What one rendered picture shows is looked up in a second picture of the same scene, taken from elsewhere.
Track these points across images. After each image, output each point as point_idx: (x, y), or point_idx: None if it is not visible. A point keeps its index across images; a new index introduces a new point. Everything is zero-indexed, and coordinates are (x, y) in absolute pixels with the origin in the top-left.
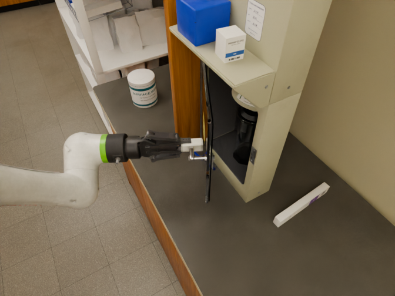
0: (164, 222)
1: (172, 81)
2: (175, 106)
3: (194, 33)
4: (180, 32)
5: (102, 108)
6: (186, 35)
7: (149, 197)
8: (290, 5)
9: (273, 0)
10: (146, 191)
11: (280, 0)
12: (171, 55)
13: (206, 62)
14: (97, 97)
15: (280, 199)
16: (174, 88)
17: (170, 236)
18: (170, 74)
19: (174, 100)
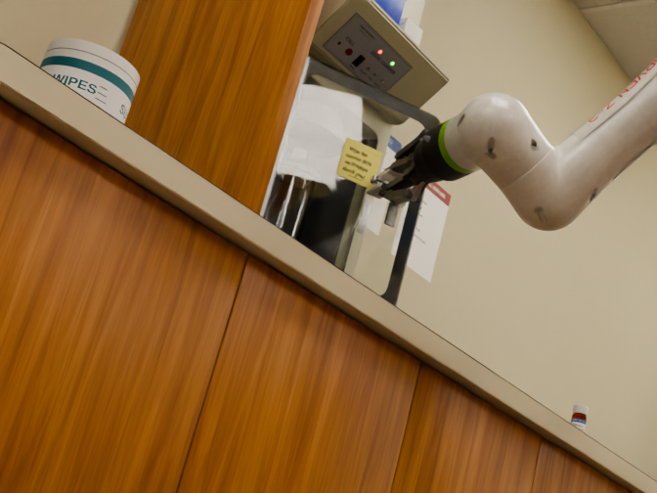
0: (445, 339)
1: (294, 80)
2: (280, 139)
3: (402, 12)
4: (376, 2)
5: (106, 139)
6: (385, 9)
7: (397, 326)
8: (417, 24)
9: (405, 15)
10: (381, 323)
11: (410, 17)
12: (315, 29)
13: (419, 48)
14: (72, 89)
15: None
16: (294, 96)
17: (460, 357)
18: (294, 66)
19: (283, 123)
